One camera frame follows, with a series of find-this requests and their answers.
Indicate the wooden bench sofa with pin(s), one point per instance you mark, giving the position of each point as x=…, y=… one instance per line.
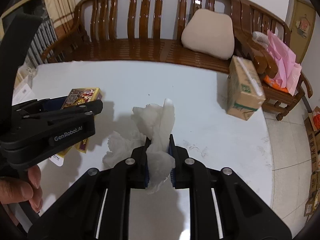
x=151, y=30

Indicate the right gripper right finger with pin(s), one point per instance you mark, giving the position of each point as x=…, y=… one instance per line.
x=222, y=205

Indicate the yellow playing card box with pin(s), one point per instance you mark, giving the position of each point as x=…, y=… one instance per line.
x=78, y=96

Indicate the brown cardboard box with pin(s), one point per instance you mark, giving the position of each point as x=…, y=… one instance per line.
x=245, y=92

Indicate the person's left hand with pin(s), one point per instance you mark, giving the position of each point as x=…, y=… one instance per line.
x=16, y=190

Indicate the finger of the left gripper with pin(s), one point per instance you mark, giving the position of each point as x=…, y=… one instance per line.
x=55, y=111

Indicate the white long box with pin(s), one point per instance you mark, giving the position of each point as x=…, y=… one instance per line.
x=23, y=83

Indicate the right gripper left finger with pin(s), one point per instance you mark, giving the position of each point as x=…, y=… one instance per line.
x=97, y=205

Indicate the beige cushion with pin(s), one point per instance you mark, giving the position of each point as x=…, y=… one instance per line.
x=210, y=33

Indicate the grey radiator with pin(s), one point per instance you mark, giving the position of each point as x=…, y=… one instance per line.
x=44, y=37

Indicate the pink plastic bag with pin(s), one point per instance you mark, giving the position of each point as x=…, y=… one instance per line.
x=286, y=79

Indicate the wooden armchair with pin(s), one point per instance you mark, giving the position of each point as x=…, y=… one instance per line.
x=256, y=18

